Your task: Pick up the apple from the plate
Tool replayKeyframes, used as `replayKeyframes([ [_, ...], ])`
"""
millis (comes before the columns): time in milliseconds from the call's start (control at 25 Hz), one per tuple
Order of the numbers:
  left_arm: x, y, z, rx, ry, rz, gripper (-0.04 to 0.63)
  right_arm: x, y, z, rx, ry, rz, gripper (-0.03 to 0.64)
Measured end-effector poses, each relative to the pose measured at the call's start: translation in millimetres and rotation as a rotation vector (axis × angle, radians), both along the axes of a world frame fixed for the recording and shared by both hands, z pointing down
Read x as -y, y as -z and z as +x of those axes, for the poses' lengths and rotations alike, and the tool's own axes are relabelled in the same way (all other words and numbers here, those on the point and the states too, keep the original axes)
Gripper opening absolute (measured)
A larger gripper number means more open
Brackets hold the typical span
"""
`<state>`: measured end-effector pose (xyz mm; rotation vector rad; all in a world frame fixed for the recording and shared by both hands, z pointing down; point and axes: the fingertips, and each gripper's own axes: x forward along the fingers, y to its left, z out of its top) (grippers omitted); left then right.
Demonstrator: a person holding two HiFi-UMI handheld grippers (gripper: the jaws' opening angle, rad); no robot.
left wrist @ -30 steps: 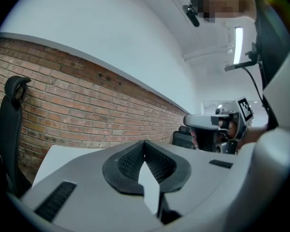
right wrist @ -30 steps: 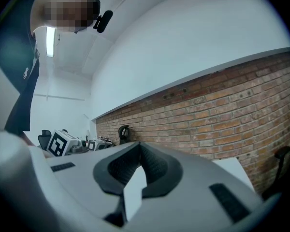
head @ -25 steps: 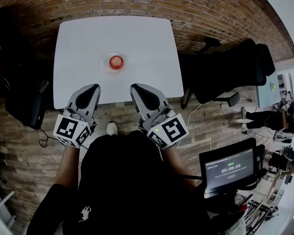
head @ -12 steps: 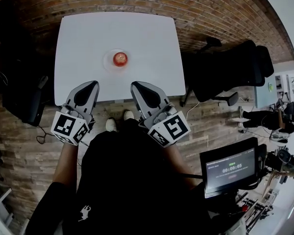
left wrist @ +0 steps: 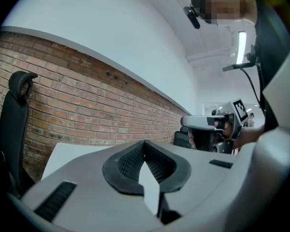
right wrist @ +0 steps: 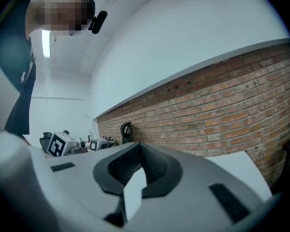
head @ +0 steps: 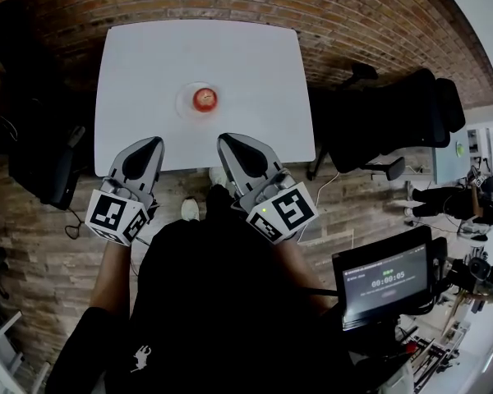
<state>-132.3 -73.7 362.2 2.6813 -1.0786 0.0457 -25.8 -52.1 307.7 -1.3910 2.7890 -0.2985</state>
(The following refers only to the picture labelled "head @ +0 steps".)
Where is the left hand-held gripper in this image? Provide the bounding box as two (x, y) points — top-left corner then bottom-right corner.
(85, 136), (165, 246)

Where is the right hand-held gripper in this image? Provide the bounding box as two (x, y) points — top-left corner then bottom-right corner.
(218, 132), (320, 245)

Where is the red apple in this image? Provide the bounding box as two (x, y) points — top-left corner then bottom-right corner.
(192, 87), (219, 113)

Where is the white plate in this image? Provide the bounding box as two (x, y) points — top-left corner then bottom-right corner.
(175, 81), (222, 121)

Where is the person's right forearm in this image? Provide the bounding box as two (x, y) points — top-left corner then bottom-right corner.
(270, 236), (334, 315)

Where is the person's left forearm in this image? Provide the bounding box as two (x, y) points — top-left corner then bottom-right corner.
(89, 240), (131, 318)

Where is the person's right white shoe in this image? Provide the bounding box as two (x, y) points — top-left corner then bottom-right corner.
(208, 166), (228, 188)

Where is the person's white shoe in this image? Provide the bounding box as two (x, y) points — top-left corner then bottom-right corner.
(181, 197), (200, 222)
(208, 166), (228, 188)

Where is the person's left white shoe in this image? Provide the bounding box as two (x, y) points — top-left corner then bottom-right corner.
(181, 197), (200, 222)

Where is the black chair with dark jacket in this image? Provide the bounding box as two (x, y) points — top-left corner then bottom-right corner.
(0, 0), (87, 211)

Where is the person's black clothing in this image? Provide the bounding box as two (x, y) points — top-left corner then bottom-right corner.
(44, 182), (354, 394)

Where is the black office chair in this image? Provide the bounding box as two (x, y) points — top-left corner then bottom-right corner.
(306, 62), (466, 182)

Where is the black monitor screen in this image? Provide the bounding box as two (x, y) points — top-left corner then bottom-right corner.
(331, 226), (435, 332)

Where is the grey-blue desk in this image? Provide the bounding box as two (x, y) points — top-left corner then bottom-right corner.
(431, 135), (469, 186)

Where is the white metal rack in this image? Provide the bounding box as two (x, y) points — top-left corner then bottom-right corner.
(0, 301), (50, 394)

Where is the white floor cable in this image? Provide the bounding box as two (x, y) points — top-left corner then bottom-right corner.
(297, 170), (342, 244)

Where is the black floor cable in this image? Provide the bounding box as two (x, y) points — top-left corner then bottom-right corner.
(64, 207), (87, 240)

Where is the black camera rig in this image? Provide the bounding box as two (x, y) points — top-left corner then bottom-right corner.
(447, 256), (493, 303)

